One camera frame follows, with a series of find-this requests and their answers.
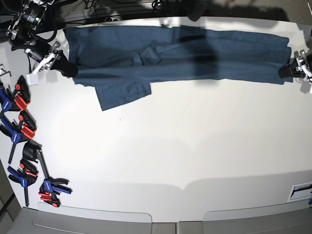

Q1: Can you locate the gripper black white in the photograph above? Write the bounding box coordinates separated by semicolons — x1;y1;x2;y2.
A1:
278;50;312;83
24;41;78;78

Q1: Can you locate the dark blue T-shirt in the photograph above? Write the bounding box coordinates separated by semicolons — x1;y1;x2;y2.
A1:
64;26;292;111

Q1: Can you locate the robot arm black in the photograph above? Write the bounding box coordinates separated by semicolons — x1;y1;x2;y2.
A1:
1;0;78;77

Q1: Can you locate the top blue red bar clamp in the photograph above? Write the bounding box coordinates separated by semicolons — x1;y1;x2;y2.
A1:
0;76;30;117

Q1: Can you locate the blue red bar clamp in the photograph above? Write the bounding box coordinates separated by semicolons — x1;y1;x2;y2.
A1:
22;141;72;207
7;158;39;207
0;76;30;117
0;110;37;164

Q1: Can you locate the white label card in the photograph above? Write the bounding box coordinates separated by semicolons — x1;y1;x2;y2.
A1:
288;182;312;202

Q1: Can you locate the right grey chair back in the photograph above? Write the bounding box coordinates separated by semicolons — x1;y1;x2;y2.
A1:
177;200;312;234

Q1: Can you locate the grey chair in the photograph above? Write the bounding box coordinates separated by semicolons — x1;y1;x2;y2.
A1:
8;202;176;234
177;200;312;234

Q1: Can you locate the left grey chair back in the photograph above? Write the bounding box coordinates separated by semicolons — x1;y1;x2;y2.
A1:
8;202;176;234

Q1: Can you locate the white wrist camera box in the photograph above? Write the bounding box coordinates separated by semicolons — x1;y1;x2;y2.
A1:
26;73;39;85

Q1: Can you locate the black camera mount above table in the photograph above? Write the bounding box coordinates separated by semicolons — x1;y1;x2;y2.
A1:
186;0;207;22

